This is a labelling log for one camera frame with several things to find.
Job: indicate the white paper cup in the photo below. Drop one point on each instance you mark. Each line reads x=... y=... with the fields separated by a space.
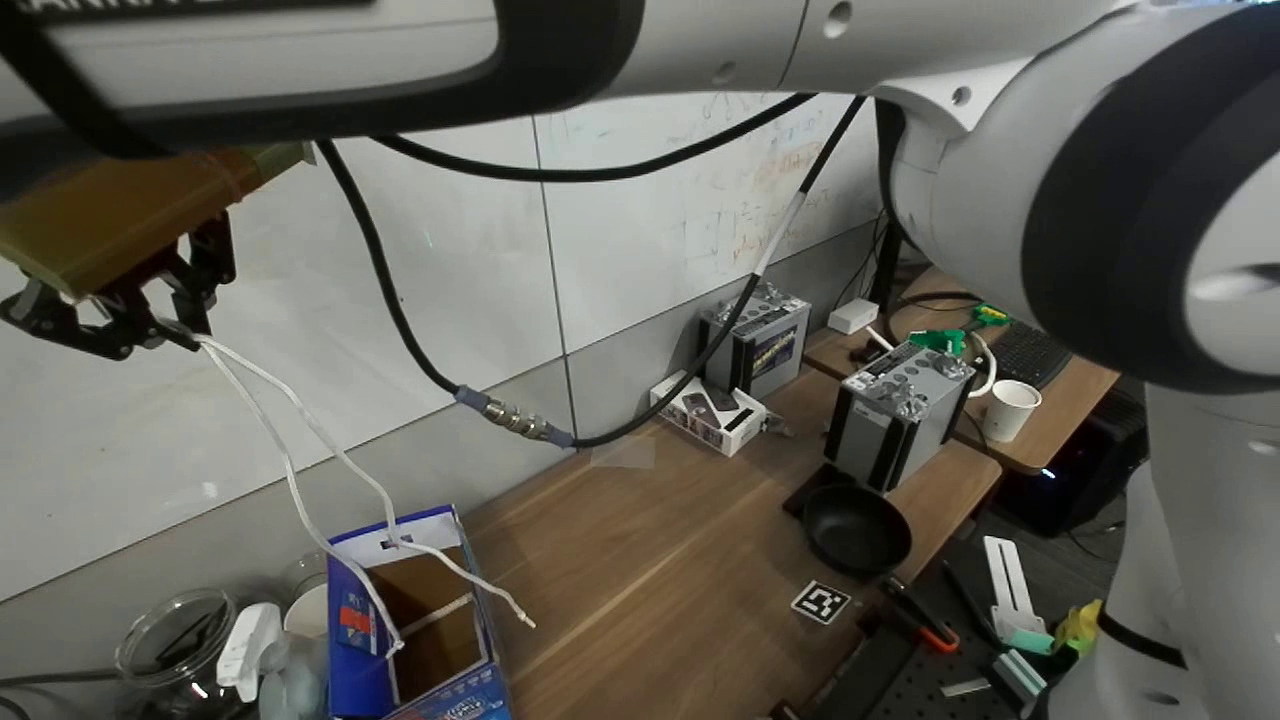
x=1010 y=404

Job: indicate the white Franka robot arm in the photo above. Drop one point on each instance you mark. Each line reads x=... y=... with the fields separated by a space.
x=934 y=42

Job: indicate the gold wrist camera block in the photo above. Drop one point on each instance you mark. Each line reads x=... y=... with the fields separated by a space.
x=107 y=222

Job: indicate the white spray bottle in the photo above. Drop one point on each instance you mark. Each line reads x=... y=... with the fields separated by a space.
x=247 y=645

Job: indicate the grey battery Dominator label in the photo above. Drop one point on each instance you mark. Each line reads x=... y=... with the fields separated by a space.
x=761 y=345

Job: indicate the green connector part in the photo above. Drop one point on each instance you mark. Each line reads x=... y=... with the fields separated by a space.
x=991 y=312
x=946 y=342

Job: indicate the blue printed cardboard box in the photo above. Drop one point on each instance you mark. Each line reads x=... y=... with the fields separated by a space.
x=349 y=625

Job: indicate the teal plastic object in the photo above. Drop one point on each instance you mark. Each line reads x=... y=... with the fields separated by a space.
x=1021 y=666

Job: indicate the plain grey battery block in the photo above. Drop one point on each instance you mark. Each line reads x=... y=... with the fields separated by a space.
x=894 y=426

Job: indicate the yellow green toy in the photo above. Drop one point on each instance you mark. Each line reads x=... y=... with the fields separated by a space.
x=1081 y=625

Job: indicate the black keyboard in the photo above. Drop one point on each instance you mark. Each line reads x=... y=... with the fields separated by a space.
x=1032 y=358

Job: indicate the clear glass jar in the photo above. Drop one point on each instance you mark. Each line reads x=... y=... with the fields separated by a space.
x=173 y=645

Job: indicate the white power adapter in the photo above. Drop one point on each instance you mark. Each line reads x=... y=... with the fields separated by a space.
x=852 y=316

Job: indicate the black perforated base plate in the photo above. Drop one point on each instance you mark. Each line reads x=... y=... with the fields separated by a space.
x=920 y=684

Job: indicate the black computer tower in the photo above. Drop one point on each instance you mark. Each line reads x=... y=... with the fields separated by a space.
x=1085 y=463

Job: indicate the white phone box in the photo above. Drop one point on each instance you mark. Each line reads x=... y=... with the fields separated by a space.
x=702 y=409

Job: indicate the black white fiducial tag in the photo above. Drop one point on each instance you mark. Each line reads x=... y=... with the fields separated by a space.
x=820 y=603

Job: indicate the black bowl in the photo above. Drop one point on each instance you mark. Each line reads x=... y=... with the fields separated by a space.
x=852 y=527

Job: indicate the white round container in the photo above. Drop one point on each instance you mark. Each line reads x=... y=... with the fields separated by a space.
x=306 y=613

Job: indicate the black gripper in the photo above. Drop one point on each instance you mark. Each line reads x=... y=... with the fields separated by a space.
x=83 y=322

